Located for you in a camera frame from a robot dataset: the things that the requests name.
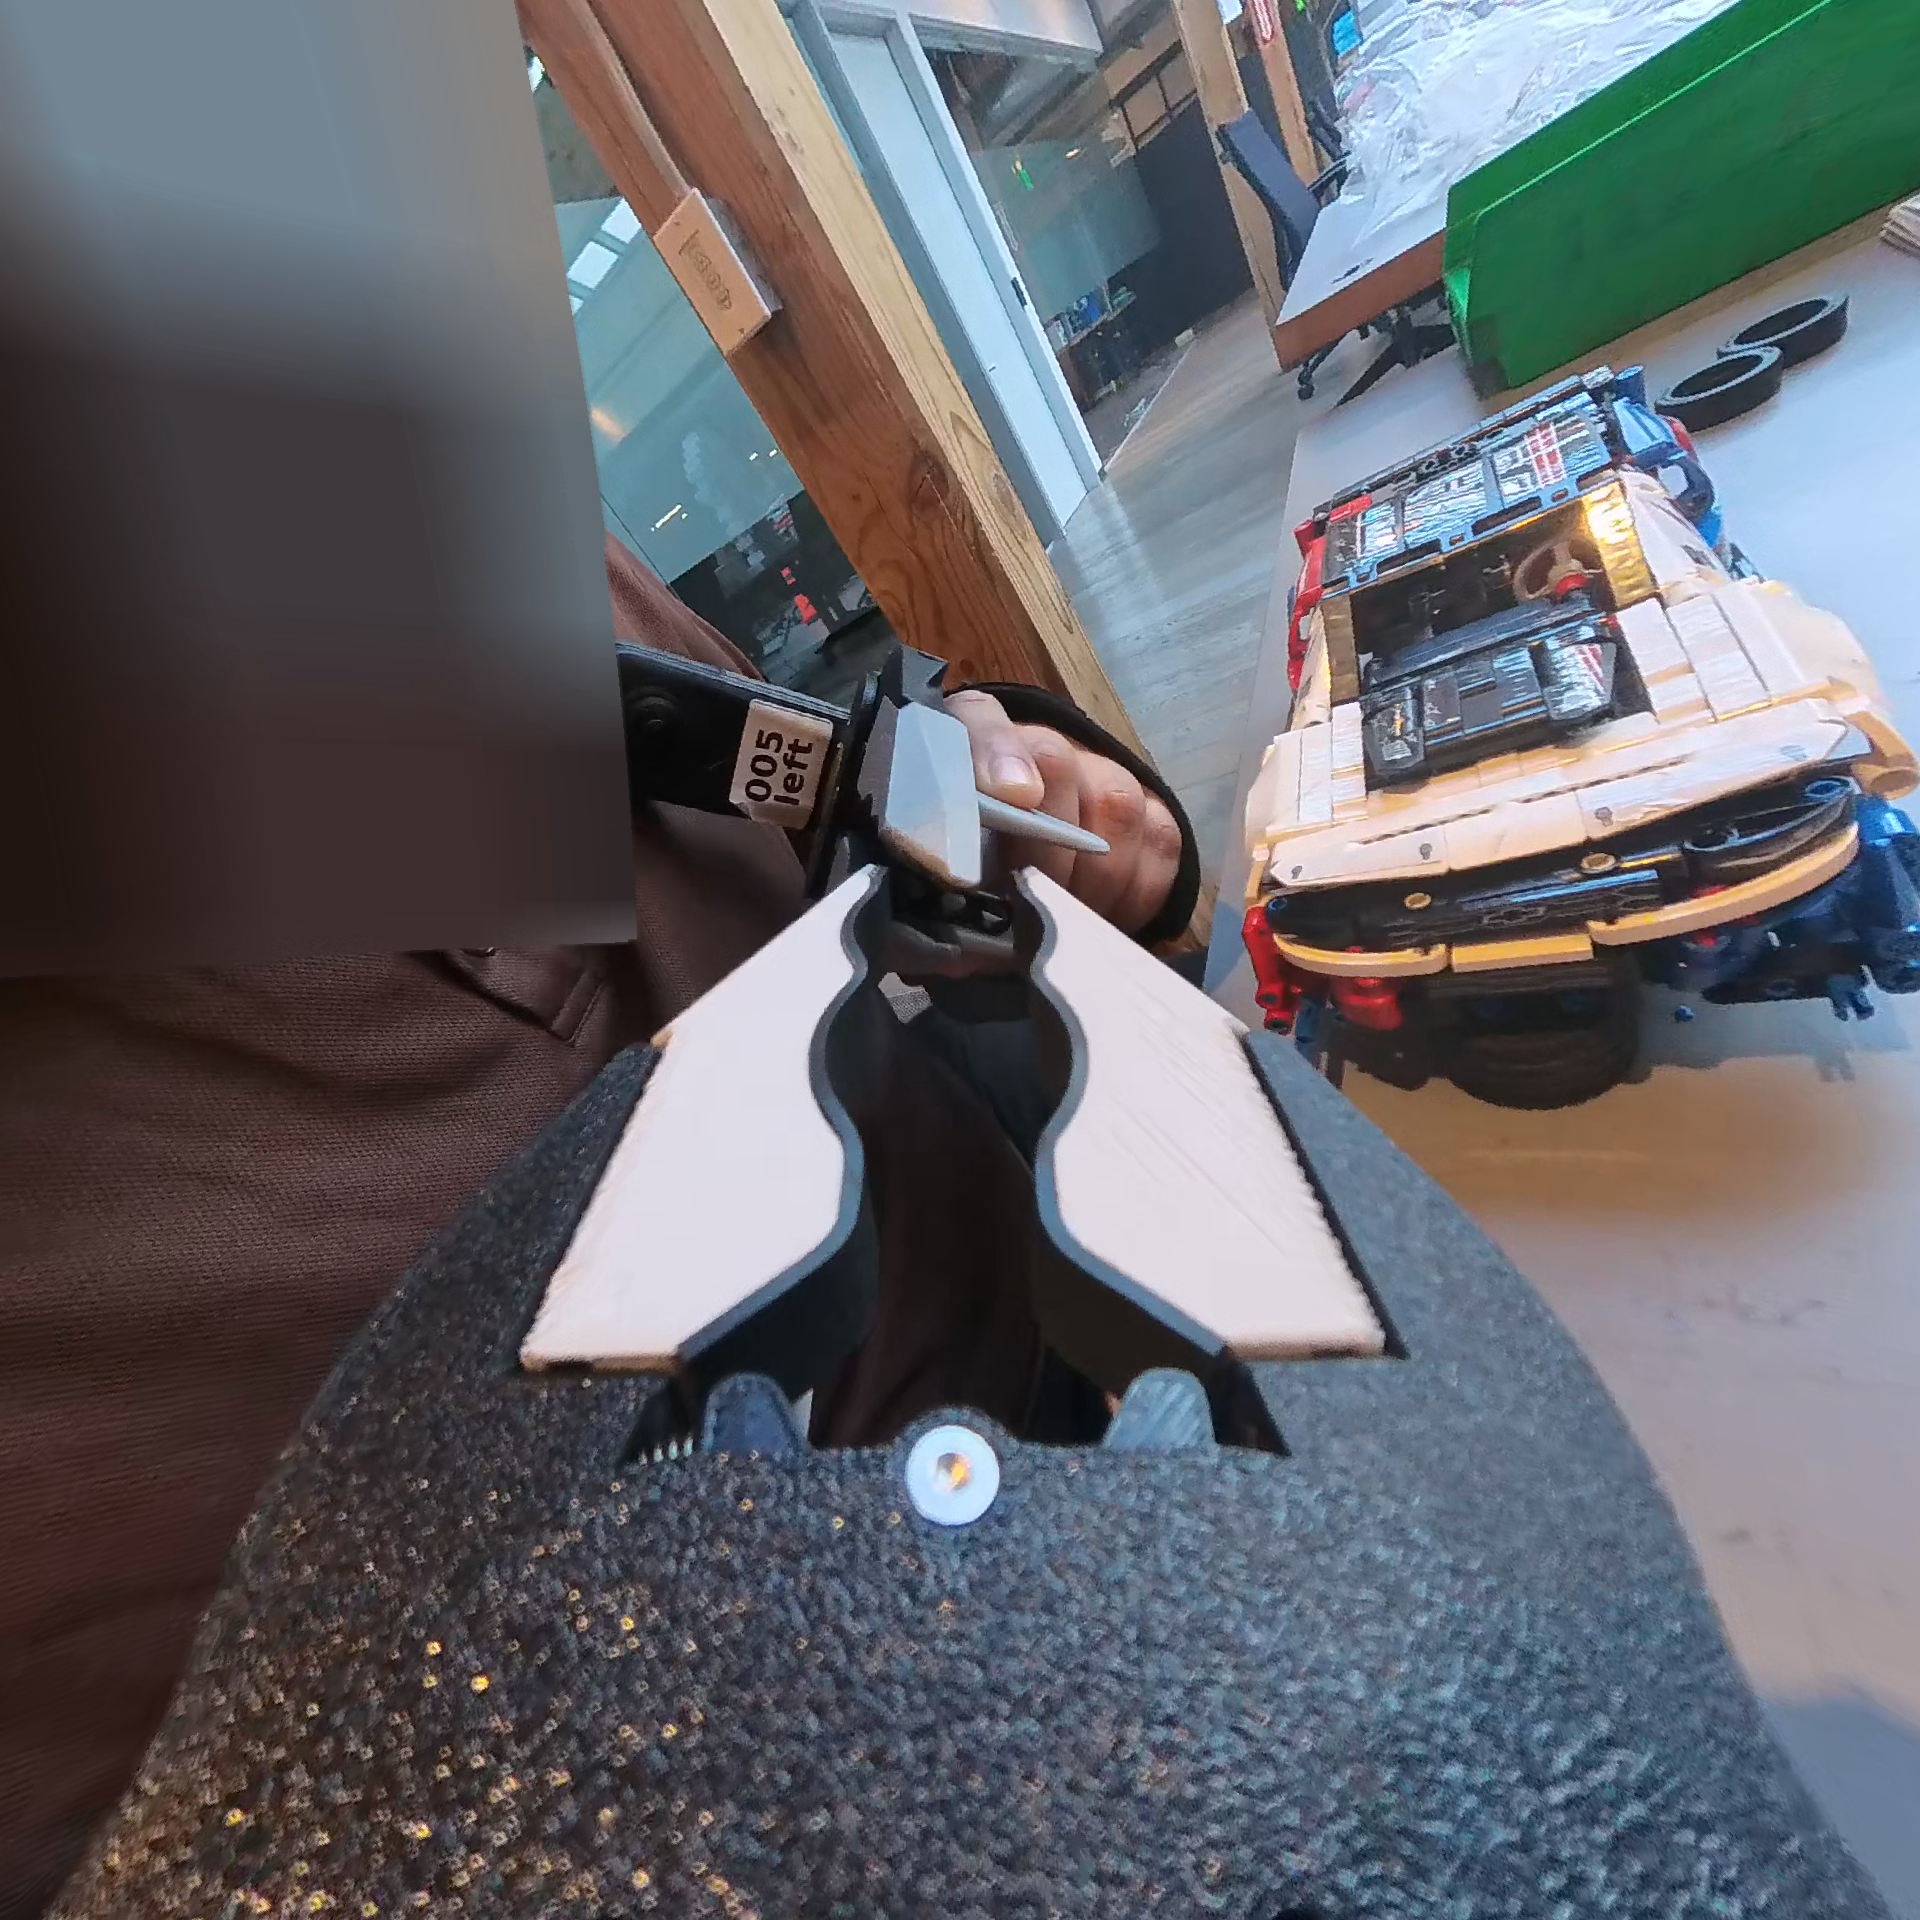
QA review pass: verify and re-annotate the clear plastic sheet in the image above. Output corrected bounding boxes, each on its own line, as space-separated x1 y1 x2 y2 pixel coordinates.
1341 0 1741 203

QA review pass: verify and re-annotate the glass door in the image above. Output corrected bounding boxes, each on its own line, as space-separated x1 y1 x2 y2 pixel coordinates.
785 0 1111 526

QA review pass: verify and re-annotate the black rubber toy tyre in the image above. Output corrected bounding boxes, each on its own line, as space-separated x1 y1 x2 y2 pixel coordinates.
1716 294 1852 365
1652 347 1788 429

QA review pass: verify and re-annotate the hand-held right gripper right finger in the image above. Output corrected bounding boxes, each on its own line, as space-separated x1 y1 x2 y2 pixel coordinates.
1019 870 1389 1366

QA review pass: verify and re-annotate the white folding table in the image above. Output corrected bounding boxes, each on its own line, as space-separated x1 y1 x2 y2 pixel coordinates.
1276 150 1458 371

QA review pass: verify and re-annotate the person's left hand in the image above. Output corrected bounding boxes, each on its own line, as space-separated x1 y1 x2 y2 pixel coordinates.
945 691 1189 938

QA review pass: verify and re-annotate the green plastic bin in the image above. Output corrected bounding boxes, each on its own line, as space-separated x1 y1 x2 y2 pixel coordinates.
1443 0 1920 400

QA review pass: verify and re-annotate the wooden building post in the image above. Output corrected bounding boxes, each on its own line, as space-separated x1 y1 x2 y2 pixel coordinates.
516 0 1141 767

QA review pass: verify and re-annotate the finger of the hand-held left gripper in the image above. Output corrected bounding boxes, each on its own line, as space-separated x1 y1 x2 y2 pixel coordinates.
876 703 1115 889

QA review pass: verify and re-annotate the small black three-hole beam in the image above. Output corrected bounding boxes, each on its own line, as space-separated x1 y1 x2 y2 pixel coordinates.
891 876 1040 976

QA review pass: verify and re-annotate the black office chair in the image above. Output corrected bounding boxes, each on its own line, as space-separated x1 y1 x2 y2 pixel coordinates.
1214 112 1459 406

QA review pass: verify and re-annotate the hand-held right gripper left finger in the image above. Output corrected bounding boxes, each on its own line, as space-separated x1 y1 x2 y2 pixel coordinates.
516 866 887 1374

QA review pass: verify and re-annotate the small wooden wall plaque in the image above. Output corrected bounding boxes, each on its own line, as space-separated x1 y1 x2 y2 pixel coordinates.
653 190 785 357

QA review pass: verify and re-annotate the brick-built toy race car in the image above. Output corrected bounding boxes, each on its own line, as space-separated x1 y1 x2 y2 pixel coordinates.
1241 368 1920 1111

